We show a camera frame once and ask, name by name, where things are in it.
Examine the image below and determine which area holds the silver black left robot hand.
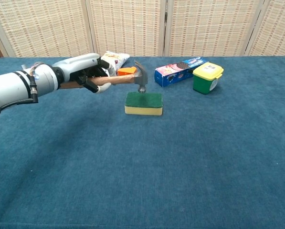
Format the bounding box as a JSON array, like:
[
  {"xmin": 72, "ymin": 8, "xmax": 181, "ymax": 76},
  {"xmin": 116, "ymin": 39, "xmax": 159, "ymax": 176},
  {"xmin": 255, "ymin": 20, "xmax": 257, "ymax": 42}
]
[{"xmin": 52, "ymin": 52, "xmax": 117, "ymax": 94}]

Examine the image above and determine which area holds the wooden handle claw hammer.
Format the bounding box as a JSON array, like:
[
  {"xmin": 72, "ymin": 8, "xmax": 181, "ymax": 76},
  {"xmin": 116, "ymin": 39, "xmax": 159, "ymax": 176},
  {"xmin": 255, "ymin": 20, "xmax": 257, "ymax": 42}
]
[{"xmin": 58, "ymin": 60, "xmax": 149, "ymax": 94}]

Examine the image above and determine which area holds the green yellow sponge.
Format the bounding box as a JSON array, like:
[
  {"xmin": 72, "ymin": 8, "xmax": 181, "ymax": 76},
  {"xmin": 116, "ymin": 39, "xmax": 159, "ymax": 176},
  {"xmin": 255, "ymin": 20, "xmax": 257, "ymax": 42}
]
[{"xmin": 124, "ymin": 91, "xmax": 163, "ymax": 117}]

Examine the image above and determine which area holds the white snack bag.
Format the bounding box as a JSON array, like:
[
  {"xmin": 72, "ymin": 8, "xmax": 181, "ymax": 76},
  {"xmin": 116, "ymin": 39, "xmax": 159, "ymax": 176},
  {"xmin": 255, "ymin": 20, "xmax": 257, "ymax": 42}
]
[{"xmin": 100, "ymin": 51, "xmax": 131, "ymax": 73}]

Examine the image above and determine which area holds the orange plastic block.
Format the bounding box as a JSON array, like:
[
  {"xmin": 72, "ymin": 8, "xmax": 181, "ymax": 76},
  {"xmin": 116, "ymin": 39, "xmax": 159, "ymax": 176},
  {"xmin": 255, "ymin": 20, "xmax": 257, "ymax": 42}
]
[{"xmin": 117, "ymin": 66, "xmax": 138, "ymax": 77}]

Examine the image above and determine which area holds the woven folding screen panel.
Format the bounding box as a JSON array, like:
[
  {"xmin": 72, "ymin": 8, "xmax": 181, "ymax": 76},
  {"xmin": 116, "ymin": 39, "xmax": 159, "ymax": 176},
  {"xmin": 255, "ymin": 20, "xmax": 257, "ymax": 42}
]
[
  {"xmin": 163, "ymin": 0, "xmax": 267, "ymax": 57},
  {"xmin": 0, "ymin": 0, "xmax": 99, "ymax": 58},
  {"xmin": 244, "ymin": 0, "xmax": 285, "ymax": 57},
  {"xmin": 85, "ymin": 0, "xmax": 169, "ymax": 58}
]

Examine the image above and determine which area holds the blue pink cookie box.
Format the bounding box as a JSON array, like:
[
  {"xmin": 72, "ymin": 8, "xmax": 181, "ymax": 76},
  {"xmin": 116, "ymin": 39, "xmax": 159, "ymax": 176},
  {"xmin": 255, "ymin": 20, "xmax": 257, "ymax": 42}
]
[{"xmin": 154, "ymin": 57, "xmax": 210, "ymax": 88}]

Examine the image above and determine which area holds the green container with yellow lid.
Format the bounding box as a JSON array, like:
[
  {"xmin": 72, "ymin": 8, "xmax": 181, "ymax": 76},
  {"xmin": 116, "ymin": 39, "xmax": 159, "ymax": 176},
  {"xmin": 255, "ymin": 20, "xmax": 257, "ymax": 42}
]
[{"xmin": 192, "ymin": 62, "xmax": 224, "ymax": 95}]

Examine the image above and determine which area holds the blue table cloth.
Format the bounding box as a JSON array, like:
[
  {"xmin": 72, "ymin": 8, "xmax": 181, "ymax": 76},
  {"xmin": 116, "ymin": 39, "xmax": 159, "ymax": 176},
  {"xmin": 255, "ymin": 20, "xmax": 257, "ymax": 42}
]
[{"xmin": 0, "ymin": 55, "xmax": 285, "ymax": 229}]

